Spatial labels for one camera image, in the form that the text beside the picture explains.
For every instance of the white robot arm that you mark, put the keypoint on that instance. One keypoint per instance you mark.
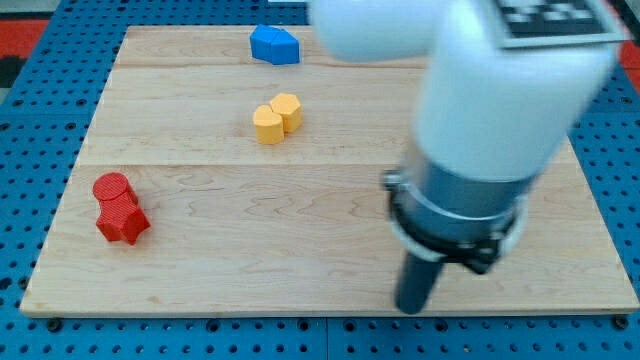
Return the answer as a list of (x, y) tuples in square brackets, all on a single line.
[(505, 82)]

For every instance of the yellow rounded block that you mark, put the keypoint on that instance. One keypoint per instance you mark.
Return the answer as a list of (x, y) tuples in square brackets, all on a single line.
[(268, 125)]

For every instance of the yellow hexagon block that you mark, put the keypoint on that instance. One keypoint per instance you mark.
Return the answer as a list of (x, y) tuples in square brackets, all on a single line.
[(289, 108)]

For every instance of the wooden board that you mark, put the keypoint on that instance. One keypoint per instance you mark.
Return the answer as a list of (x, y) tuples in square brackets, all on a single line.
[(238, 228)]

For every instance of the blue right block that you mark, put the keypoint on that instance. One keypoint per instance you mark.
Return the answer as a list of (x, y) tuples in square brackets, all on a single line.
[(284, 48)]

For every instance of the blue block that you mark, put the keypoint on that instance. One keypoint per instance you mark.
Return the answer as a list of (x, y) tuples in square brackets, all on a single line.
[(284, 48), (260, 41)]

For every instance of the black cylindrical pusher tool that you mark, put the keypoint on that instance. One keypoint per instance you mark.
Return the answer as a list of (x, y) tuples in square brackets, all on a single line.
[(415, 282)]

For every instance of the blue left block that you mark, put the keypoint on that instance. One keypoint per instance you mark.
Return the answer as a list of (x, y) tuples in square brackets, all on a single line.
[(260, 41)]

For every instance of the red cylinder block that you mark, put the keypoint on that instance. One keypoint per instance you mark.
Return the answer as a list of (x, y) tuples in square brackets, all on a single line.
[(111, 185)]

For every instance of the red star block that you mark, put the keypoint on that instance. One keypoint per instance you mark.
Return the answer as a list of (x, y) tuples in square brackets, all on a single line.
[(121, 219)]

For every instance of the black white marker tag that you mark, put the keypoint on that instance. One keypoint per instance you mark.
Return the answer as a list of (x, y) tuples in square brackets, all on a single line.
[(553, 23)]

